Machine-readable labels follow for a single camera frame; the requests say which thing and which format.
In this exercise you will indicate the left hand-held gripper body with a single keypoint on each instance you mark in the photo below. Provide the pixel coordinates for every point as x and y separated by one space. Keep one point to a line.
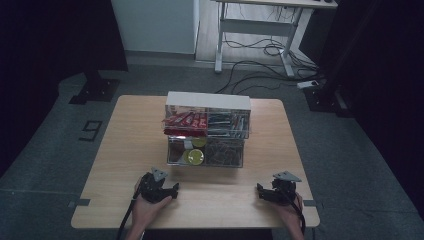
150 190

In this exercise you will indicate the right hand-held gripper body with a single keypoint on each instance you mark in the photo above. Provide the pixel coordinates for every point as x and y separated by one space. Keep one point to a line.
283 190

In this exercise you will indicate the person's left hand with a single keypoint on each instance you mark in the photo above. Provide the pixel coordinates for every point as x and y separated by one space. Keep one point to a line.
146 210

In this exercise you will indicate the person's right hand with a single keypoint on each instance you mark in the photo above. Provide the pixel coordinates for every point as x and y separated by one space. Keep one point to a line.
289 213

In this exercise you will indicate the grey tape strip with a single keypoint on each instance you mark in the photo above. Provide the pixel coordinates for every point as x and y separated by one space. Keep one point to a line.
312 203
79 202

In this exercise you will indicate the small white packet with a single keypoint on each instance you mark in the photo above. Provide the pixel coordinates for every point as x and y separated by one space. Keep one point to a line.
188 144

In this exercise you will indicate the pile of brown packets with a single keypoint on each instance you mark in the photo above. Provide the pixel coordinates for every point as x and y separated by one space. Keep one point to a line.
224 152

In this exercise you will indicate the pile of red packets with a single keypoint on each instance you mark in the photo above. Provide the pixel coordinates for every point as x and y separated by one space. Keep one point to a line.
186 120

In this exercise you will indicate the pile of dark sachets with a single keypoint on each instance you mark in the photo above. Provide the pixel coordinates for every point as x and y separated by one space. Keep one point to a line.
228 124

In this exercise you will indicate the clear organizer with white top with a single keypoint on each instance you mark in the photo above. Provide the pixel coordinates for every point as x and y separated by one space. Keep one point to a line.
208 100

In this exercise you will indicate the black stand base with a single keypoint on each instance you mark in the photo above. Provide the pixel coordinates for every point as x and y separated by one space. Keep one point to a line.
95 88
325 100

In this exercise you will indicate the white power strip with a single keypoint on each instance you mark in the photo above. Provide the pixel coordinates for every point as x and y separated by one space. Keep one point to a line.
307 84

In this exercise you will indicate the black curtain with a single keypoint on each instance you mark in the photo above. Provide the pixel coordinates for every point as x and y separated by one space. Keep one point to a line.
50 50
383 66

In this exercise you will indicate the white cabinet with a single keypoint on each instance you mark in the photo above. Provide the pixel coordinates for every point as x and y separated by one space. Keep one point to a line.
156 23

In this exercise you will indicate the white desk frame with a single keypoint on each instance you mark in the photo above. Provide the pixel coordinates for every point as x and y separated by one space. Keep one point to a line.
256 26

